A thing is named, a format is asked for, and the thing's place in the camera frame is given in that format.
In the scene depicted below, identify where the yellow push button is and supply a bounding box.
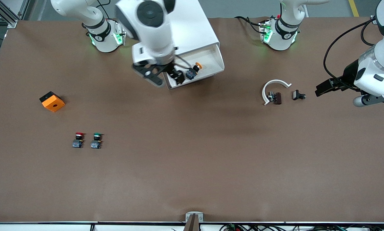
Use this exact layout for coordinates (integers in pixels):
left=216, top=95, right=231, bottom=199
left=185, top=62, right=203, bottom=81

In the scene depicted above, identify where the green push button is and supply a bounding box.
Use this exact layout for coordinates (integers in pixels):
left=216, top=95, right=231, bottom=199
left=90, top=132, right=104, bottom=149

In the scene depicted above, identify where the black base power cable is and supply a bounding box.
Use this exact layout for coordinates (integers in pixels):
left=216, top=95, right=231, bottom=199
left=235, top=16, right=266, bottom=34

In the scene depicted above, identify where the white cabinet drawer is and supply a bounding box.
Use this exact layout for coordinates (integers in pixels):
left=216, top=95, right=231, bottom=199
left=161, top=44, right=225, bottom=90

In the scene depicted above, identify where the white curved plastic piece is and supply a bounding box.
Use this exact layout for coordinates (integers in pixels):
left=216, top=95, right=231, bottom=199
left=262, top=79, right=292, bottom=106

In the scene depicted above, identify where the white table edge rail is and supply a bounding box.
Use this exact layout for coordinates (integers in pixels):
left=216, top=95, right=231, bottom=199
left=0, top=221, right=384, bottom=231

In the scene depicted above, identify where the aluminium frame profile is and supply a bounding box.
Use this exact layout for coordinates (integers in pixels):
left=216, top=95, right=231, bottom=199
left=0, top=0, right=30, bottom=29

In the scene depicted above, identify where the orange button enclosure box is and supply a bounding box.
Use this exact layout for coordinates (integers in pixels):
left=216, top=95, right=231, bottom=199
left=39, top=91, right=65, bottom=113

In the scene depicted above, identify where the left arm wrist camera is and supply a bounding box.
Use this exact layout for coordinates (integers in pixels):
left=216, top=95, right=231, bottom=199
left=353, top=87, right=384, bottom=107

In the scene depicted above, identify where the left arm base connector plate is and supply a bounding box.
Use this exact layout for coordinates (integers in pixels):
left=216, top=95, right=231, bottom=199
left=259, top=19, right=273, bottom=44

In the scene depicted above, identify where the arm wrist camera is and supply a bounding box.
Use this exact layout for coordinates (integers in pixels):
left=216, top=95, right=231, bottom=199
left=353, top=87, right=384, bottom=107
left=132, top=63, right=164, bottom=87

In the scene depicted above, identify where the dark brown small component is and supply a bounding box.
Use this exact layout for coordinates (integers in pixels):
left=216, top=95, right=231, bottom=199
left=268, top=91, right=282, bottom=105

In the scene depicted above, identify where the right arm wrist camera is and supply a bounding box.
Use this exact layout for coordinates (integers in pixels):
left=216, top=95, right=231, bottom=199
left=132, top=63, right=164, bottom=87

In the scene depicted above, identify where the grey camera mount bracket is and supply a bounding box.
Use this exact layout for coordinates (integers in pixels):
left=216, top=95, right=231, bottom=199
left=185, top=212, right=204, bottom=222

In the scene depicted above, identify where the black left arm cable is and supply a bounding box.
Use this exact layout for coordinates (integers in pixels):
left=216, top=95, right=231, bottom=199
left=323, top=18, right=377, bottom=81

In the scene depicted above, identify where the white drawer cabinet housing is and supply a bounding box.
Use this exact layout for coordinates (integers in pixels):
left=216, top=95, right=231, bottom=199
left=161, top=0, right=220, bottom=90

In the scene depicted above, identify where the brown camera mount post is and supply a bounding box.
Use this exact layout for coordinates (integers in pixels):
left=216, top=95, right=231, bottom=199
left=183, top=214, right=201, bottom=231

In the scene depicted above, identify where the red push button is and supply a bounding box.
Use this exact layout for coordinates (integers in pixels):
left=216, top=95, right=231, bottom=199
left=72, top=132, right=85, bottom=149

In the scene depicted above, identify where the brown table cover mat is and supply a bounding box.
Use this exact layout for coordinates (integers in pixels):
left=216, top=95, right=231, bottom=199
left=0, top=16, right=384, bottom=223

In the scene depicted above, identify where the right arm base connector plate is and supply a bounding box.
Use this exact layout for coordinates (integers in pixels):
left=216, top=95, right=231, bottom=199
left=114, top=20, right=128, bottom=46

